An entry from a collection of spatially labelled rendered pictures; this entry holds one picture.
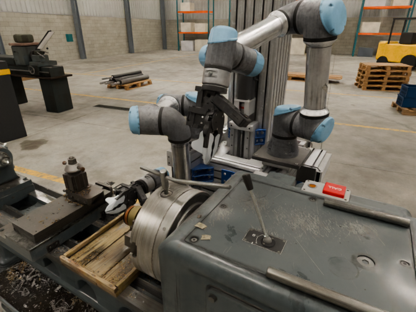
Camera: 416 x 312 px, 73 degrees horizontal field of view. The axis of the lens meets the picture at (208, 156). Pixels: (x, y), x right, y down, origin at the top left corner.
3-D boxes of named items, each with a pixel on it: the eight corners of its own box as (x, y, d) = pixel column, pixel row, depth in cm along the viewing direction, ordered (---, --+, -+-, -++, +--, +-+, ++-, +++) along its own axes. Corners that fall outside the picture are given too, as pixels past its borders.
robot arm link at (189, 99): (205, 121, 149) (205, 95, 143) (181, 119, 150) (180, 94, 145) (208, 114, 160) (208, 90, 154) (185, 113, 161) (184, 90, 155)
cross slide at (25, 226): (117, 194, 145) (116, 186, 143) (35, 244, 111) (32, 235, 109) (95, 186, 153) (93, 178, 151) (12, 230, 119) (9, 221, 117)
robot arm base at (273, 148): (272, 143, 145) (274, 125, 141) (302, 150, 138) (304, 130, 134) (261, 154, 133) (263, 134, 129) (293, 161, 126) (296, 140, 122)
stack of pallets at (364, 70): (395, 86, 901) (402, 62, 871) (407, 91, 824) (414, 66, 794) (353, 85, 924) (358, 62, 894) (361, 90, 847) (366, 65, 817)
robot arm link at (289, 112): (281, 127, 139) (285, 99, 134) (306, 134, 130) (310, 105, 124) (266, 132, 132) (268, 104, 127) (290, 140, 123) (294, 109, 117)
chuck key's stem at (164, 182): (162, 201, 89) (158, 171, 83) (167, 197, 91) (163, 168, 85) (168, 203, 88) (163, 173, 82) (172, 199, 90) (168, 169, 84)
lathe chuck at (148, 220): (208, 237, 113) (204, 171, 97) (160, 302, 90) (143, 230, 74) (190, 229, 117) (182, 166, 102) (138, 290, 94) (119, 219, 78)
